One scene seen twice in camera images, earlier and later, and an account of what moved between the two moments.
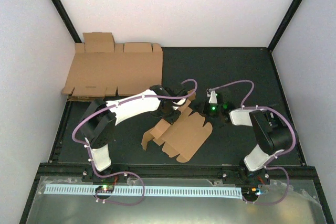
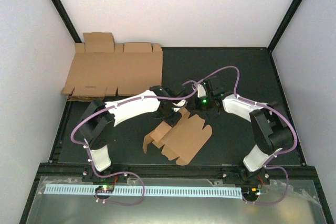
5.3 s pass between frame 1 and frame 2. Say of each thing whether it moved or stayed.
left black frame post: stayed
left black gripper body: stayed
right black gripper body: moved
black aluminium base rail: stayed
